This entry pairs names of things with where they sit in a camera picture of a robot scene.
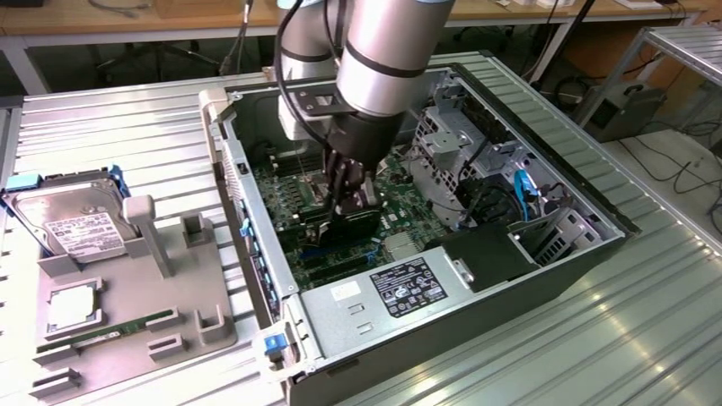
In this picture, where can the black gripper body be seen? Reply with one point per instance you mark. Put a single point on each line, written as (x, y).
(366, 135)

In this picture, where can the black graphics card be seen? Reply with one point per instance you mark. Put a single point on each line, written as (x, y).
(356, 228)

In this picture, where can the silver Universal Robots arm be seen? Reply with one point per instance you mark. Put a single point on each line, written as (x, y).
(389, 55)

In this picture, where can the CPU socket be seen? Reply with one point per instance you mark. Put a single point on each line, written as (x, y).
(316, 190)

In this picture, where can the green motherboard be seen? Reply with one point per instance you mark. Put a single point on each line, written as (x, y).
(406, 211)

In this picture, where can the metal disk bay cage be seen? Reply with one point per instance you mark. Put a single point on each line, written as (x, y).
(446, 139)

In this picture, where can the silver chipset heatsink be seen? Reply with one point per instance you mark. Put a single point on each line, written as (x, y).
(404, 246)

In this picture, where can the blue expansion slot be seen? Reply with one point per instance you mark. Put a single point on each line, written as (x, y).
(312, 254)

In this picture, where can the black expansion slot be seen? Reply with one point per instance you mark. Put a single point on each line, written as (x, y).
(338, 277)
(336, 266)

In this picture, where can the black plastic shroud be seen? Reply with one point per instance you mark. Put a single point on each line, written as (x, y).
(485, 256)

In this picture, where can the grey power supply unit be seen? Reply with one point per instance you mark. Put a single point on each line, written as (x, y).
(345, 323)

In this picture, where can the open black PC case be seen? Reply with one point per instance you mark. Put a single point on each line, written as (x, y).
(564, 177)

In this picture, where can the blue case latch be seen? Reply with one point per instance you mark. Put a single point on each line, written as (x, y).
(274, 344)

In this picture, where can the black chair base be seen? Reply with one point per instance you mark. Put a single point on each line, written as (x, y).
(163, 51)

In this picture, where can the wooden desk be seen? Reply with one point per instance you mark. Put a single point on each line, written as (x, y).
(170, 19)

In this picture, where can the grey parts rack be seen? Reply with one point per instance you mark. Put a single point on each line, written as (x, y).
(130, 296)

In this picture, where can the black box on floor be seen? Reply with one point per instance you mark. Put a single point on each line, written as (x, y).
(632, 108)

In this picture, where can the silver hard disk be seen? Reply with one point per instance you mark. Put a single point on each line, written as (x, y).
(74, 222)

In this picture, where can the green RAM stick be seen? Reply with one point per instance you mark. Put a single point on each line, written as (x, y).
(134, 326)

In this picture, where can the silver CPU chip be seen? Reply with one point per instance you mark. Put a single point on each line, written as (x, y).
(73, 308)

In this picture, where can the blue disk caddy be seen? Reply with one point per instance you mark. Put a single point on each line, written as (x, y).
(23, 184)

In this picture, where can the metal slat side table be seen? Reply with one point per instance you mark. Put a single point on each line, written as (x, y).
(688, 46)

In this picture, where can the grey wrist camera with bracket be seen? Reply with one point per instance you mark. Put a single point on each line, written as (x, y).
(305, 127)

